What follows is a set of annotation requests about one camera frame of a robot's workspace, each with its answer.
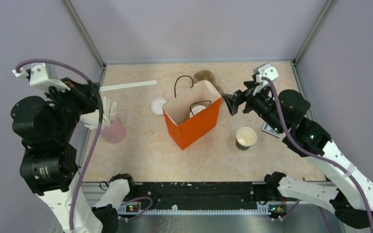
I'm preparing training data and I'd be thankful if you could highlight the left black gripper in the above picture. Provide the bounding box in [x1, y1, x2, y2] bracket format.
[45, 74, 101, 138]

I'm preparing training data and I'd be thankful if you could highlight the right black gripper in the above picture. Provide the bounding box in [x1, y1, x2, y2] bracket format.
[222, 80, 286, 134]

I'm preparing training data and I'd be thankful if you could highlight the white plastic cup lid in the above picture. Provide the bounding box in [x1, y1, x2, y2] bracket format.
[189, 105, 206, 118]

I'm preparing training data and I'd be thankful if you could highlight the orange paper bag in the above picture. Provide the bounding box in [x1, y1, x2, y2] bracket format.
[162, 75, 221, 150]

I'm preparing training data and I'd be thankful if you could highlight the white paper-wrapped straw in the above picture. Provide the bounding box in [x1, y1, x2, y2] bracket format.
[100, 80, 157, 92]

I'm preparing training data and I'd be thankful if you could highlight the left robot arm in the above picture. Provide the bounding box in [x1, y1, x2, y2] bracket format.
[11, 78, 136, 233]

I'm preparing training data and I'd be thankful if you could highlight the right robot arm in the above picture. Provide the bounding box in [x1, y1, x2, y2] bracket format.
[222, 80, 373, 232]

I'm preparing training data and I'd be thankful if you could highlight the white paper napkins bundle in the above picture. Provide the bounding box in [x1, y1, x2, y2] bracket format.
[79, 97, 118, 131]

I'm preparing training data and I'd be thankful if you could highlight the cardboard cup carrier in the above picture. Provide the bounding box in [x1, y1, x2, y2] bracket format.
[193, 70, 224, 95]

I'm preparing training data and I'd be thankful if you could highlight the blue playing card box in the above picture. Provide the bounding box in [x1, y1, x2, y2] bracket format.
[262, 123, 281, 138]

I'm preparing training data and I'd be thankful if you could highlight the pink holder cup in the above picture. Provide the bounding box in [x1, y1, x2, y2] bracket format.
[101, 117, 126, 144]

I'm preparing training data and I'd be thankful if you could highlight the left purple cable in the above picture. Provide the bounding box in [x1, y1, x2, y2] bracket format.
[14, 58, 153, 232]

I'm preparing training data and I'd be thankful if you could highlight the purple cable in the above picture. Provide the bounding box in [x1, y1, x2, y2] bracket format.
[261, 76, 373, 233]
[14, 58, 153, 232]

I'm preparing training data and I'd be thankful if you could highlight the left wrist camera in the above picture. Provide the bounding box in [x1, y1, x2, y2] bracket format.
[12, 63, 70, 93]

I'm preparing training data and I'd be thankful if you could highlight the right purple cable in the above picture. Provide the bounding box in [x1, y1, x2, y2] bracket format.
[261, 76, 373, 233]

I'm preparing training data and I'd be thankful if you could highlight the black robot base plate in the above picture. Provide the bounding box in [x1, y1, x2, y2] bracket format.
[106, 181, 298, 213]

